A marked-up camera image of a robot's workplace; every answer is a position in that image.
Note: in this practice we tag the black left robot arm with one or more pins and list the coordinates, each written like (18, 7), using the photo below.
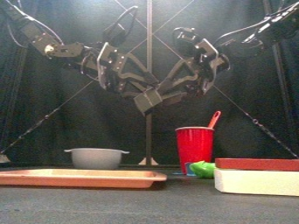
(35, 35)

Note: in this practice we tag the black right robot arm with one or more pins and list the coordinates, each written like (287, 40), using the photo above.
(273, 26)

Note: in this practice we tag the green toy peas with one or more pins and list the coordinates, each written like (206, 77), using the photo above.
(205, 170)

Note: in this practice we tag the salmon sushi toy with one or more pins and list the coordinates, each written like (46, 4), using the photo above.
(257, 182)

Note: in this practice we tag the red plastic cup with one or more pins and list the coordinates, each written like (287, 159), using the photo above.
(194, 145)

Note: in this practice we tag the grey toy pot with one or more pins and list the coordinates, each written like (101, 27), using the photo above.
(95, 159)

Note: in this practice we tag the small blue toy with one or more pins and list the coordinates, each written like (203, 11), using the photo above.
(187, 169)

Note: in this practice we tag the pink tray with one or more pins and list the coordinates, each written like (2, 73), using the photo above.
(78, 180)

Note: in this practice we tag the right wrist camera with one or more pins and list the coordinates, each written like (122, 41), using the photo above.
(185, 40)

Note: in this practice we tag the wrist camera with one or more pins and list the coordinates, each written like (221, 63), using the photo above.
(185, 40)
(115, 33)

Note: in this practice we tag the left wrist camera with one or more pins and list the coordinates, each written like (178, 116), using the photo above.
(115, 33)

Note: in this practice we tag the metal frame pole with foot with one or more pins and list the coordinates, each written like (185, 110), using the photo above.
(149, 137)

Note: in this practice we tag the dark frame pole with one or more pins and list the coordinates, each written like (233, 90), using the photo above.
(281, 87)

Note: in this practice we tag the small white frame foot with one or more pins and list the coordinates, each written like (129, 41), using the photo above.
(4, 159)

